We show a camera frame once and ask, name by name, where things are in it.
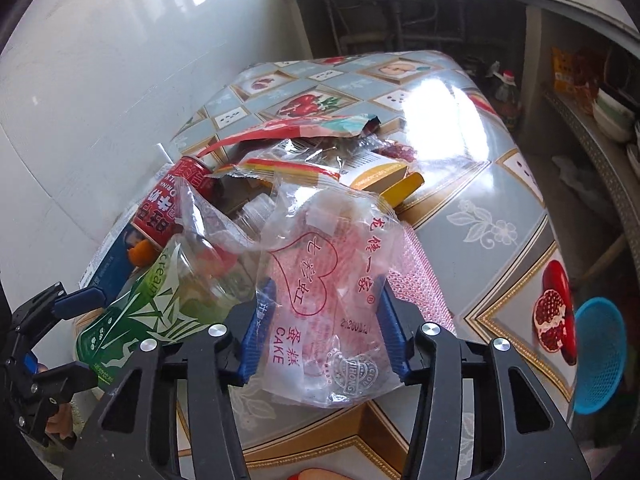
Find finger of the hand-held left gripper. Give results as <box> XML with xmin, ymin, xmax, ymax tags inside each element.
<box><xmin>30</xmin><ymin>361</ymin><xmax>98</xmax><ymax>413</ymax></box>
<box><xmin>11</xmin><ymin>282</ymin><xmax>107</xmax><ymax>331</ymax></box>

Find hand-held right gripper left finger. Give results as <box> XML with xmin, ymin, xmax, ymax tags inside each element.
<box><xmin>62</xmin><ymin>280</ymin><xmax>277</xmax><ymax>480</ymax></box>

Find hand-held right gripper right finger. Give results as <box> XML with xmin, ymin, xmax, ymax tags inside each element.
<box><xmin>375</xmin><ymin>275</ymin><xmax>591</xmax><ymax>480</ymax></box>

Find blue white carton box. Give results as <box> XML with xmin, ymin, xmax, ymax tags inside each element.
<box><xmin>77</xmin><ymin>205</ymin><xmax>166</xmax><ymax>306</ymax></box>

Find clear cake wrapper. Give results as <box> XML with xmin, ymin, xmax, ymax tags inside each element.
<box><xmin>254</xmin><ymin>172</ymin><xmax>426</xmax><ymax>408</ymax></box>

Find green white packet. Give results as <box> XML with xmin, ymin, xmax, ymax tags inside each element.
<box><xmin>75</xmin><ymin>237</ymin><xmax>236</xmax><ymax>392</ymax></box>

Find yellow carton box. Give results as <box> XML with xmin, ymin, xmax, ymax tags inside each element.
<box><xmin>345</xmin><ymin>152</ymin><xmax>426</xmax><ymax>209</ymax></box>

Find clear striped snack wrapper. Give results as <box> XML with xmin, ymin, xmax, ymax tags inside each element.
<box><xmin>212</xmin><ymin>137</ymin><xmax>351</xmax><ymax>194</ymax></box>

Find blue plastic basket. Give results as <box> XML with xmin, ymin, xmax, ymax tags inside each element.
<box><xmin>572</xmin><ymin>297</ymin><xmax>629</xmax><ymax>416</ymax></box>

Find person's left hand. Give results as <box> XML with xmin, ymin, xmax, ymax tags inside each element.
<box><xmin>44</xmin><ymin>400</ymin><xmax>77</xmax><ymax>440</ymax></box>

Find pink mesh packaging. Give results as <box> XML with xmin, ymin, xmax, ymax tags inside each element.
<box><xmin>385</xmin><ymin>225</ymin><xmax>457</xmax><ymax>332</ymax></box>

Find tangerine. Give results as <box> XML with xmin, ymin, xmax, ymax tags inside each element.
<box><xmin>127</xmin><ymin>240</ymin><xmax>156</xmax><ymax>267</ymax></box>

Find clear crumpled plastic bag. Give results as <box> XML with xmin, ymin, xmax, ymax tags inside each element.
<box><xmin>172</xmin><ymin>177</ymin><xmax>262</xmax><ymax>307</ymax></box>

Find clear plastic bottle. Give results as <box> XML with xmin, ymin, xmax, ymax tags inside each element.
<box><xmin>234</xmin><ymin>194</ymin><xmax>281</xmax><ymax>242</ymax></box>

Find red drink can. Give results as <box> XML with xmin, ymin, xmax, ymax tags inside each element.
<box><xmin>131</xmin><ymin>156</ymin><xmax>216</xmax><ymax>252</ymax></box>

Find fruit printed tablecloth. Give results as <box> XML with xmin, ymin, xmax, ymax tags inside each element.
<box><xmin>65</xmin><ymin>50</ymin><xmax>582</xmax><ymax>480</ymax></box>

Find red snack wrapper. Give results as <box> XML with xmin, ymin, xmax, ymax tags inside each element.
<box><xmin>197</xmin><ymin>115</ymin><xmax>382</xmax><ymax>167</ymax></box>

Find white plastic bag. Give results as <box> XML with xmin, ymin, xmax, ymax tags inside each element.
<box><xmin>552</xmin><ymin>155</ymin><xmax>597</xmax><ymax>192</ymax></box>

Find cooking oil bottle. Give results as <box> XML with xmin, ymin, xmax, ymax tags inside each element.
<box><xmin>492</xmin><ymin>67</ymin><xmax>521</xmax><ymax>134</ymax></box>

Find patterned storage shelf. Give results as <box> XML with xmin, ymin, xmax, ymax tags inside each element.
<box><xmin>542</xmin><ymin>85</ymin><xmax>640</xmax><ymax>281</ymax></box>

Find grey drain pipe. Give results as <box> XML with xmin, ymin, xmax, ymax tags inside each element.
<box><xmin>389</xmin><ymin>0</ymin><xmax>407</xmax><ymax>52</ymax></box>

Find stack of white bowls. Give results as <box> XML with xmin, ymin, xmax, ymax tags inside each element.
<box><xmin>592</xmin><ymin>87</ymin><xmax>637</xmax><ymax>144</ymax></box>

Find orange packets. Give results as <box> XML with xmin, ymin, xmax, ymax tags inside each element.
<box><xmin>550</xmin><ymin>47</ymin><xmax>601</xmax><ymax>106</ymax></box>

